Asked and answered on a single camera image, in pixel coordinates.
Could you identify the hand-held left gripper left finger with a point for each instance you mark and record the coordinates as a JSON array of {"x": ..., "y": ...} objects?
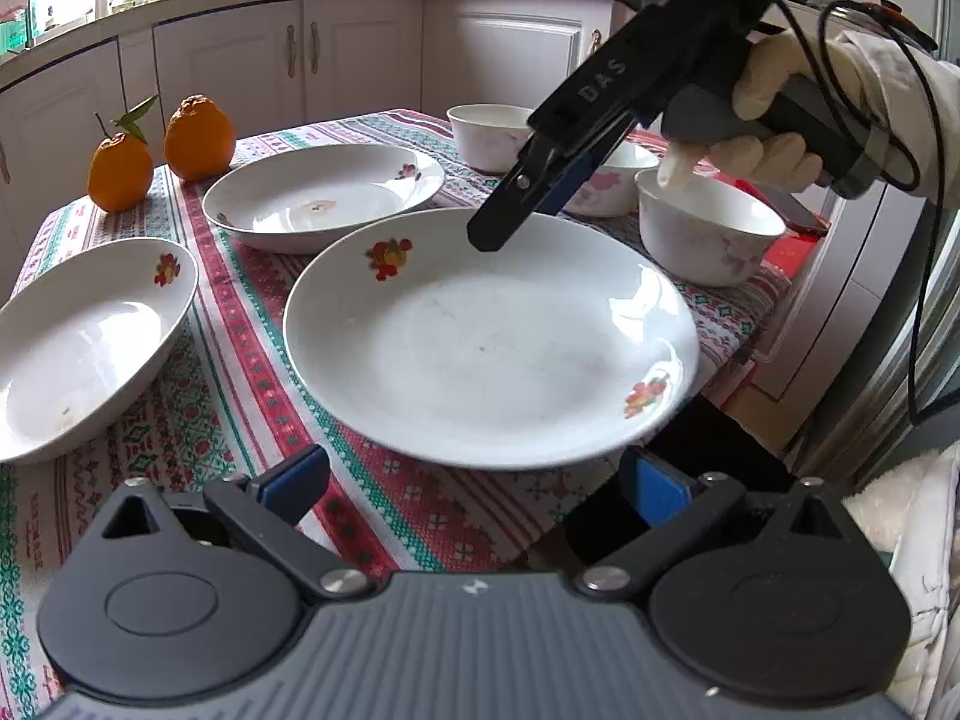
[{"x": 296, "y": 476}]

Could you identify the bumpy orange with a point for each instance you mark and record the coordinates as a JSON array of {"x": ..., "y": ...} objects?
[{"x": 199, "y": 139}]

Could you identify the person's right forearm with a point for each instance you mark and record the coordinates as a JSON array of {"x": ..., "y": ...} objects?
[{"x": 922, "y": 105}]

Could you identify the person's right hand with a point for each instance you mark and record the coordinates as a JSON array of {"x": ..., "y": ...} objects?
[{"x": 780, "y": 64}]

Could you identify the white floral plate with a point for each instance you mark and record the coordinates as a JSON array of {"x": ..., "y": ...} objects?
[
  {"x": 322, "y": 195},
  {"x": 487, "y": 345},
  {"x": 75, "y": 345}
]

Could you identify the black smartphone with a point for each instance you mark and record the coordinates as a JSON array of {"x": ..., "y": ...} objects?
[{"x": 787, "y": 210}]

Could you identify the white fleece clothing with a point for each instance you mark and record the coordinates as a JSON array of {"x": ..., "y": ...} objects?
[{"x": 915, "y": 540}]

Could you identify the white floral bowl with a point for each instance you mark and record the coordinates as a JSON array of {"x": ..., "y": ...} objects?
[
  {"x": 487, "y": 139},
  {"x": 611, "y": 187},
  {"x": 709, "y": 240}
]

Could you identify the red printed carton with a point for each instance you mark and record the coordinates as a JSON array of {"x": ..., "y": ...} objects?
[{"x": 795, "y": 251}]

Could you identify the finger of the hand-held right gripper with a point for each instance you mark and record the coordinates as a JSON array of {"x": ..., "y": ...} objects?
[
  {"x": 570, "y": 180},
  {"x": 502, "y": 202}
]

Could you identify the red-lidded pan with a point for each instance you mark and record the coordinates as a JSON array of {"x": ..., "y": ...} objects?
[{"x": 877, "y": 19}]

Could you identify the patterned tablecloth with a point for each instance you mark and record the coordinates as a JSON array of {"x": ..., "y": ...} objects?
[{"x": 225, "y": 390}]

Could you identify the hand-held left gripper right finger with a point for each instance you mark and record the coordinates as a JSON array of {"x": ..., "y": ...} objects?
[{"x": 660, "y": 491}]

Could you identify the stainless steel refrigerator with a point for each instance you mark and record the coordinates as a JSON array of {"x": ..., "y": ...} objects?
[{"x": 885, "y": 360}]

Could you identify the orange with leaf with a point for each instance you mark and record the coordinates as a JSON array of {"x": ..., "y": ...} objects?
[{"x": 116, "y": 172}]

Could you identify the green plastic basket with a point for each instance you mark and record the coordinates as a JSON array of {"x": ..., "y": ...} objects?
[{"x": 15, "y": 34}]

